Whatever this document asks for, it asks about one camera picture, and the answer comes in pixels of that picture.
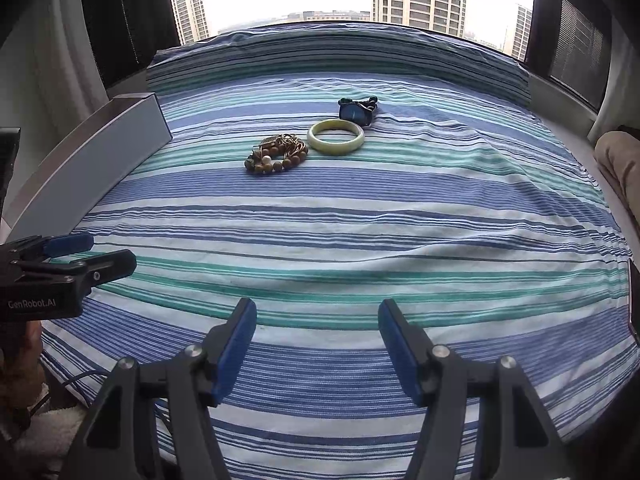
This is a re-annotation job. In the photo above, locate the white curtain left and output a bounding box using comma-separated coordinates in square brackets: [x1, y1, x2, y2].
[29, 0, 109, 126]

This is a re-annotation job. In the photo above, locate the striped blue green bedsheet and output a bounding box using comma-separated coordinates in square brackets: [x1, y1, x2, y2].
[43, 24, 639, 479]

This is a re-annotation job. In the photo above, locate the pale green jade bangle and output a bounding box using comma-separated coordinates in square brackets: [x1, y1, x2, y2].
[307, 118, 366, 156]

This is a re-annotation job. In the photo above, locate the person's left hand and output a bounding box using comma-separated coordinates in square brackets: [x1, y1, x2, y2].
[1, 321, 44, 408]

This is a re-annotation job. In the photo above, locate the black smartphone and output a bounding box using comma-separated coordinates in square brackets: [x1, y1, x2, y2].
[628, 260, 640, 344]

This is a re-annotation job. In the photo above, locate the white curtain right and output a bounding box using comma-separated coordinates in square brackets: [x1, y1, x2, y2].
[588, 18, 639, 145]

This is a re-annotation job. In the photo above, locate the brown wooden bead bracelet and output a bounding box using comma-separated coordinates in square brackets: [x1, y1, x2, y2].
[243, 132, 310, 176]

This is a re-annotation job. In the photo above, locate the white curtain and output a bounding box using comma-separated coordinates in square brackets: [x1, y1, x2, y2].
[588, 18, 639, 145]
[29, 0, 109, 126]

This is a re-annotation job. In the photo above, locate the left white fleece sleeve forearm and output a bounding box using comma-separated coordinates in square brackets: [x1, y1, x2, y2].
[1, 405, 87, 479]

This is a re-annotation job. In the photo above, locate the white cardboard box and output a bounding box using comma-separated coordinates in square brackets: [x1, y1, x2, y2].
[4, 92, 172, 242]

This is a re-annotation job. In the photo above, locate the black cable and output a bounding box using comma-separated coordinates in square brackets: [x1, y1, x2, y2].
[29, 368, 109, 411]

